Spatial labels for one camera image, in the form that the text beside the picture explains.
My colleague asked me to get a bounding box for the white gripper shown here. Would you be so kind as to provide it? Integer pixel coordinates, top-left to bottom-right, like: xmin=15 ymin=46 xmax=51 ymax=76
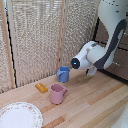
xmin=86 ymin=66 xmax=98 ymax=77

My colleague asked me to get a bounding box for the brown drawer front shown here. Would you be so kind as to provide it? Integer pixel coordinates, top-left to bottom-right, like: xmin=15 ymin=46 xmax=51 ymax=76
xmin=99 ymin=46 xmax=128 ymax=81
xmin=95 ymin=19 xmax=128 ymax=51

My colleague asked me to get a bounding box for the dark brown drawer cabinet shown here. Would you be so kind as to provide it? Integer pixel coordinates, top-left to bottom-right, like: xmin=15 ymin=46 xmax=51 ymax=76
xmin=94 ymin=16 xmax=128 ymax=83

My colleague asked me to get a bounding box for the blue cup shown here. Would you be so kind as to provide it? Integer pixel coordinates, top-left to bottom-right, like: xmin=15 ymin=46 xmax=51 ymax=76
xmin=56 ymin=66 xmax=72 ymax=83

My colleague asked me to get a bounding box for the pink mug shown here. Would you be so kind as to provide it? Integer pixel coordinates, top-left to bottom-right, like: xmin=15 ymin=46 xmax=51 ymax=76
xmin=49 ymin=83 xmax=69 ymax=105

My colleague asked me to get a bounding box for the orange rectangular block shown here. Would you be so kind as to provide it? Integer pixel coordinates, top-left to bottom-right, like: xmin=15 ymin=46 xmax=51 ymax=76
xmin=35 ymin=82 xmax=49 ymax=94

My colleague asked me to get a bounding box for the white floral-rim plate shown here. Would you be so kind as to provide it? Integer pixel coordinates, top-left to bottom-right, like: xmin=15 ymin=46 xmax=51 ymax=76
xmin=0 ymin=101 xmax=44 ymax=128

